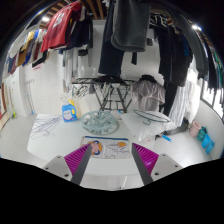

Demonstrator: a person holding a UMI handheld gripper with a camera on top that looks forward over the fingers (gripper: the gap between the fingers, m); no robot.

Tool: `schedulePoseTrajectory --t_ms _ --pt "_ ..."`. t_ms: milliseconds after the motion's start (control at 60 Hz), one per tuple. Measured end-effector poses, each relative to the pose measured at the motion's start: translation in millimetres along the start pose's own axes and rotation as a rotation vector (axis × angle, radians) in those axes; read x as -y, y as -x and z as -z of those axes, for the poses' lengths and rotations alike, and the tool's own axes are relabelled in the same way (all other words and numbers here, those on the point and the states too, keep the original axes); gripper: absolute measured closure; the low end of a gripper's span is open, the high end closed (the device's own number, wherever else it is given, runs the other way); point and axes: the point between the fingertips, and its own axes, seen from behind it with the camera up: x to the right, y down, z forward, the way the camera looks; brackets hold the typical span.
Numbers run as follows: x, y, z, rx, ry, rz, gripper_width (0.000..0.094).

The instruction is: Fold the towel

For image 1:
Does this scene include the pink cup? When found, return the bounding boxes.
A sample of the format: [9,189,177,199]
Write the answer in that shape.
[189,120,202,138]

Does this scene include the pile of purple wire hangers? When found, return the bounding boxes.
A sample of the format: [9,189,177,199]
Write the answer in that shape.
[29,114,63,140]

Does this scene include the grey shirt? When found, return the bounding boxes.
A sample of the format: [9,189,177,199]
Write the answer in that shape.
[130,79,167,113]

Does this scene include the black folding drying rack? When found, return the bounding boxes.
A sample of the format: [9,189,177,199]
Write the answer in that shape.
[71,76,136,114]

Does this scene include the teal hoop hanger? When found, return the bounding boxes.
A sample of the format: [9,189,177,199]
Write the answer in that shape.
[133,108,173,126]

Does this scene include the black hanging shirt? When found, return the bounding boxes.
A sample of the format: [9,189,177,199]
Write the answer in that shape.
[59,14,94,55]

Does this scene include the bundle of dark wire hangers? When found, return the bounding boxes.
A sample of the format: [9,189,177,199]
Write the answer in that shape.
[61,84,90,103]

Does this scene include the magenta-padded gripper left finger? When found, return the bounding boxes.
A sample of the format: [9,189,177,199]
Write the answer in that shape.
[42,143,93,186]

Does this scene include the round pale teal peg hanger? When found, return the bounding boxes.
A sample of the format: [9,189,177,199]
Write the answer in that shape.
[80,110,120,136]

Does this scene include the white striped hanging cloth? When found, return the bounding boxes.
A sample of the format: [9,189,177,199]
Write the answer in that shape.
[168,79,195,122]

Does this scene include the red hanging shirt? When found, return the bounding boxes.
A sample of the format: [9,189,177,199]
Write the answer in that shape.
[40,1,83,53]

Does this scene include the white hanging garments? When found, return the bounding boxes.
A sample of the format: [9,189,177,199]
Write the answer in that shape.
[63,49,91,88]

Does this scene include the row of colourful hanging clothes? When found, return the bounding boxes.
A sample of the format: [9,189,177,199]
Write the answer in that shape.
[4,28,51,76]

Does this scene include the dark grey hanging garment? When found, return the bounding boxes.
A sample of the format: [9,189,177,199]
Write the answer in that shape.
[110,0,152,53]

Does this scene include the white pillow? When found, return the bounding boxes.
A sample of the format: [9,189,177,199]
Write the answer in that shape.
[120,111,176,143]

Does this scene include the blue detergent bottle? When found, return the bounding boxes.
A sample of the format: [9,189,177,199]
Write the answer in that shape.
[61,101,78,123]

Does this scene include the group of black hanging clothes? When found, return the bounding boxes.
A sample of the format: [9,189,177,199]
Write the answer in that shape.
[154,16,195,88]

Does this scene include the dark navy hanging trousers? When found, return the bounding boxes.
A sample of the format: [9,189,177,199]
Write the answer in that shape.
[98,0,126,78]

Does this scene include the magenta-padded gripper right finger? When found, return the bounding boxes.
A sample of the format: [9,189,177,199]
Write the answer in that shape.
[131,142,184,186]

